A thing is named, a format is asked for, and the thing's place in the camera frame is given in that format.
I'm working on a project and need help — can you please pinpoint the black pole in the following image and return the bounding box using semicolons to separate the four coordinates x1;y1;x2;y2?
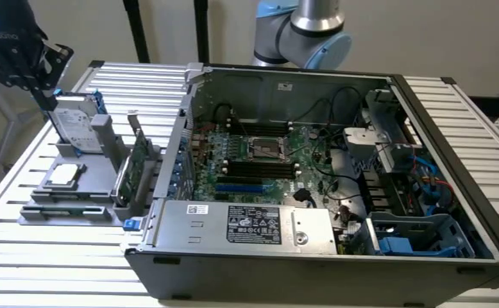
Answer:
194;0;211;64
122;0;151;64

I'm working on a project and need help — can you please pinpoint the green motherboard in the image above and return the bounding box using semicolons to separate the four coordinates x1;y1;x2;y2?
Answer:
186;123;349;208

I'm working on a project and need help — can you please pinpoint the black short cable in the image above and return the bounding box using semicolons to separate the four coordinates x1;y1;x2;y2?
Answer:
211;102;233;126

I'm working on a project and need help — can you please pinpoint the green RAM stick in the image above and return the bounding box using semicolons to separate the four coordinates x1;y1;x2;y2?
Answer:
22;206;105;218

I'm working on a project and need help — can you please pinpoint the metal disk bay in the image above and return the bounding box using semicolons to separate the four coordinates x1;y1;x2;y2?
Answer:
342;89;424;173

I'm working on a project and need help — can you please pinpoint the grey metal frame leg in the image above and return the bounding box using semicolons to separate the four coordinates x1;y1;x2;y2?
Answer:
0;67;49;165

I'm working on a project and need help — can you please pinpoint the green graphics card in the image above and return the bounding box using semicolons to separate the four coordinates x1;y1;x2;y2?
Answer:
111;110;154;207

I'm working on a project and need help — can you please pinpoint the blue wire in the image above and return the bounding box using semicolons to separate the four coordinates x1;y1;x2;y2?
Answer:
405;153;440;214

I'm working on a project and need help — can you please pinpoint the silver power supply unit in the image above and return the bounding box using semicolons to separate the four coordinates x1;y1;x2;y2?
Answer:
150;200;340;255

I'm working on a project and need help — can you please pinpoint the black looped cable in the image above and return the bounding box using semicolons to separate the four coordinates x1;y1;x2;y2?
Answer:
316;85;364;131

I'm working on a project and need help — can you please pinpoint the black RAM slot bank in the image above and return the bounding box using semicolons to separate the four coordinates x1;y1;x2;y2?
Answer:
227;119;294;136
221;158;300;179

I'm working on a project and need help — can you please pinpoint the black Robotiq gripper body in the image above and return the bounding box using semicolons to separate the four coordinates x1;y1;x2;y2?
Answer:
0;0;49;52

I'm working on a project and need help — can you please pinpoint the silver CPU chip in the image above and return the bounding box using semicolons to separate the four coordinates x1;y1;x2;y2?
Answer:
46;163;86;186

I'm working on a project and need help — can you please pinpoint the grey parts rack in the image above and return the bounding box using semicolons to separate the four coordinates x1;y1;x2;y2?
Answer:
17;114;165;227

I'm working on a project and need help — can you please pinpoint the CPU socket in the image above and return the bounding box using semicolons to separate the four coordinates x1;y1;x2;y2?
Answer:
242;136;293;160

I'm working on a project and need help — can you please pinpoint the blue-grey drive cage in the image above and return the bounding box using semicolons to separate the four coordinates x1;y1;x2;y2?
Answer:
366;210;477;257

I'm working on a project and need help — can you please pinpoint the open black PC case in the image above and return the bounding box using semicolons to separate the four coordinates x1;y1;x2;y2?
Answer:
122;62;499;300

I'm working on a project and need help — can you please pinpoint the blue expansion slot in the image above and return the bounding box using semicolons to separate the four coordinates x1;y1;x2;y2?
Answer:
214;182;264;194

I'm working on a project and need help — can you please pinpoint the silver hard disk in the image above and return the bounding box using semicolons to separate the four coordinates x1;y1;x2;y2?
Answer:
53;92;106;154

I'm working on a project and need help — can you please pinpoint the red wire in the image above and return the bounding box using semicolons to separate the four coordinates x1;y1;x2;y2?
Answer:
426;178;456;206

